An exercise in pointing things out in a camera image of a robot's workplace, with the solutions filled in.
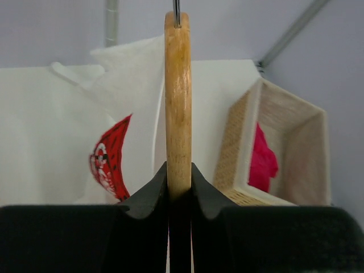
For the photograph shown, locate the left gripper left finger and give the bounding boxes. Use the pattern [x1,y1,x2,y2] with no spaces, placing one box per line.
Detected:
[1,166,168,272]

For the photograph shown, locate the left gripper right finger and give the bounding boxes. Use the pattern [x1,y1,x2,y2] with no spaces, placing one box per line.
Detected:
[192,166,363,272]

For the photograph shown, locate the white printed t shirt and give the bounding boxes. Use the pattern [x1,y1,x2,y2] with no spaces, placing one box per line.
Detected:
[1,36,166,205]

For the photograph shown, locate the wooden hanger with metal hook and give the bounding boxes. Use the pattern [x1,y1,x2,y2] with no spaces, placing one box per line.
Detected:
[164,1,192,201]

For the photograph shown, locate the pink cloth in basket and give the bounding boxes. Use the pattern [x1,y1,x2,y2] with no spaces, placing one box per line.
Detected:
[248,123,279,193]

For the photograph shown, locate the wicker basket with liner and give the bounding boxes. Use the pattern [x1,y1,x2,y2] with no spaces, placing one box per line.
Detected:
[213,78,332,206]

